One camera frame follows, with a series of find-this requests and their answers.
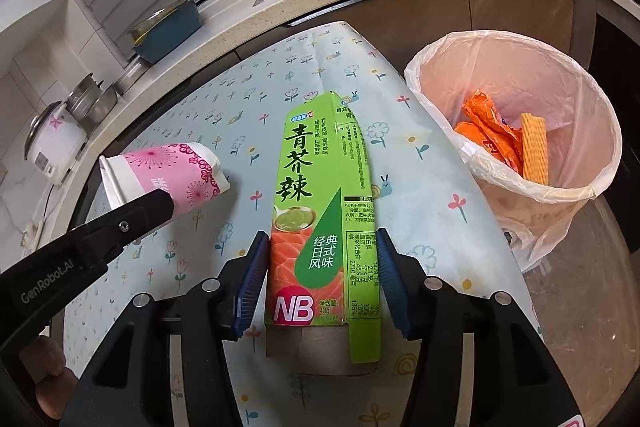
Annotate green wasabi carton box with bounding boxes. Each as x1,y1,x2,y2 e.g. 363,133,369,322
265,91,382,376

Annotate pink paper cup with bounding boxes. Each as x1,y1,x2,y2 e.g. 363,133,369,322
99,142,230,218

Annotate orange snack wrapper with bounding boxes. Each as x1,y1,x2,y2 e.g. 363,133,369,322
454,90,523,174

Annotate orange foam fruit net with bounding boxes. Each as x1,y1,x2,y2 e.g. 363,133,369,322
521,113,549,185

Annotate white trash bin with bag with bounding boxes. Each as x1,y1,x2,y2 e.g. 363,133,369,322
404,30,623,271

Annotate person left hand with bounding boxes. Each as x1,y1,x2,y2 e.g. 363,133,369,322
20,335,78,419

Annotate white power strip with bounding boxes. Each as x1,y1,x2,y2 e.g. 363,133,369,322
21,220,42,253

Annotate white rice cooker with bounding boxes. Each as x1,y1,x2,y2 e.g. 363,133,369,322
24,101,87,185

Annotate stacked steel pots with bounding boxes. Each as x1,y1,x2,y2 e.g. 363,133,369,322
65,72,117,132

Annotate stack of steel plates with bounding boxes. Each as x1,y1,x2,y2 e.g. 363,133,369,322
114,56,150,96

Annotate floral light blue tablecloth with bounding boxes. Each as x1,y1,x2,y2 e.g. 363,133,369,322
63,23,537,426

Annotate blue basin with steel bowl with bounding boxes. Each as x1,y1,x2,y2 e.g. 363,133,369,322
129,0,202,64

